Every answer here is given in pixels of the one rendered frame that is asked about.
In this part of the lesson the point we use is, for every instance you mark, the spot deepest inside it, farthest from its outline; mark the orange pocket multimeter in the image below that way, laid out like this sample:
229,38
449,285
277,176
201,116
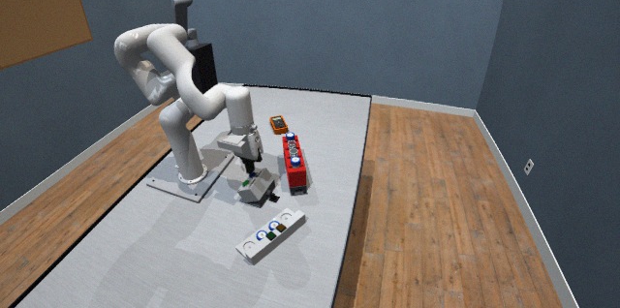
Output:
279,125

